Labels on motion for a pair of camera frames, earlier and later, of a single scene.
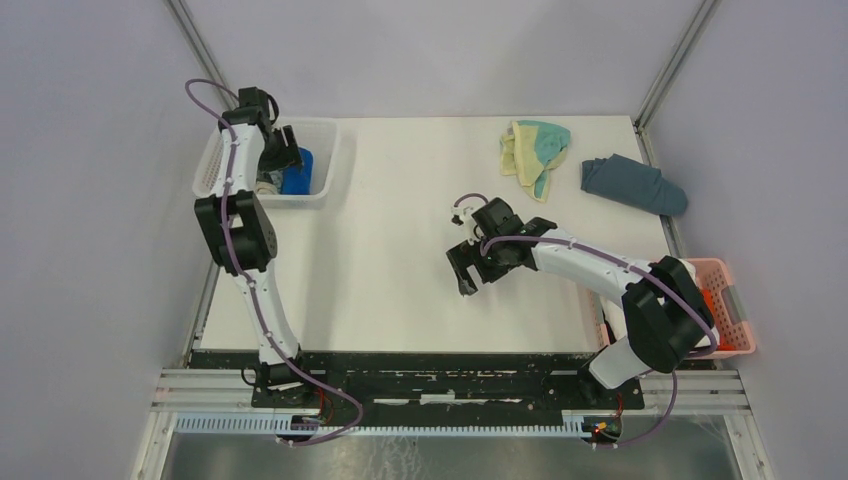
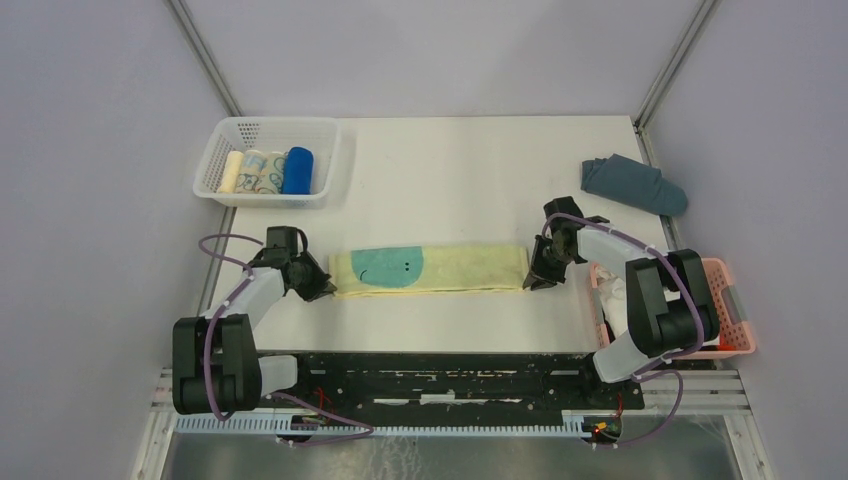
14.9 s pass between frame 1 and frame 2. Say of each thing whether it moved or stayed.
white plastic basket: stayed
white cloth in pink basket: stayed
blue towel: stayed
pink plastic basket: stayed
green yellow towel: moved
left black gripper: moved
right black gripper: moved
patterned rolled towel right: stayed
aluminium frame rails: stayed
